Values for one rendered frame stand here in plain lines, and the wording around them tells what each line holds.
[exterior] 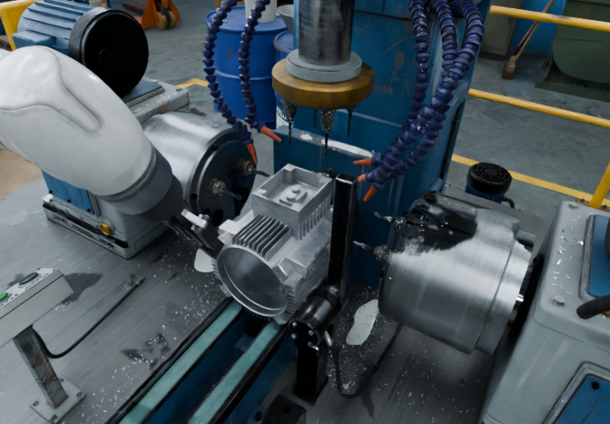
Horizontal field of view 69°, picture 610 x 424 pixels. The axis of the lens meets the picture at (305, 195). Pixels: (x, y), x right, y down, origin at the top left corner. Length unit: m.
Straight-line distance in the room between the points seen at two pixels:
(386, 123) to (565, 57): 3.87
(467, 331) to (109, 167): 0.56
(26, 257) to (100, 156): 0.88
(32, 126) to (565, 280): 0.67
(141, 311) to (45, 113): 0.72
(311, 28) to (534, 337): 0.56
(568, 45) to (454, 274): 4.14
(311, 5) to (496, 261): 0.48
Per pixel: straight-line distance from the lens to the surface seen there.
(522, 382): 0.80
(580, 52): 4.78
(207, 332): 0.88
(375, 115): 1.02
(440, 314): 0.76
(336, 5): 0.74
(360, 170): 0.93
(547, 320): 0.69
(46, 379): 0.95
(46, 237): 1.39
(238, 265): 0.90
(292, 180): 0.88
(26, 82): 0.46
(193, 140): 0.96
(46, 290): 0.83
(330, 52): 0.75
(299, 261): 0.77
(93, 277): 1.22
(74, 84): 0.46
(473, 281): 0.73
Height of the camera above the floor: 1.61
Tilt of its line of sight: 36 degrees down
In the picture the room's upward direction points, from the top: 2 degrees clockwise
